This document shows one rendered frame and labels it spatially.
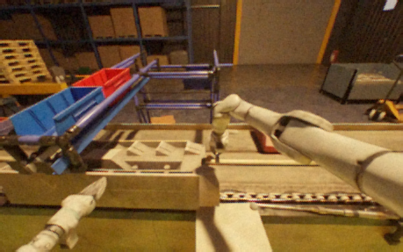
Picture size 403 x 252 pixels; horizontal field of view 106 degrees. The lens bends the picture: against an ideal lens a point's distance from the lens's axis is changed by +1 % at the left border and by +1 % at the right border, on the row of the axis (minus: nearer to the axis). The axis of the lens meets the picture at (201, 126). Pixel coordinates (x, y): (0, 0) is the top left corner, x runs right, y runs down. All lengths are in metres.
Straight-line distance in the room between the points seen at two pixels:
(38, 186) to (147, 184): 0.55
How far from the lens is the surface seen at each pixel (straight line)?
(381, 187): 0.31
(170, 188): 0.77
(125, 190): 0.86
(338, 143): 0.36
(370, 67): 6.61
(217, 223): 0.83
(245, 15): 11.01
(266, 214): 0.93
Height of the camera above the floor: 1.53
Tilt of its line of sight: 30 degrees down
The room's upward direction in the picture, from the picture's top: 2 degrees counter-clockwise
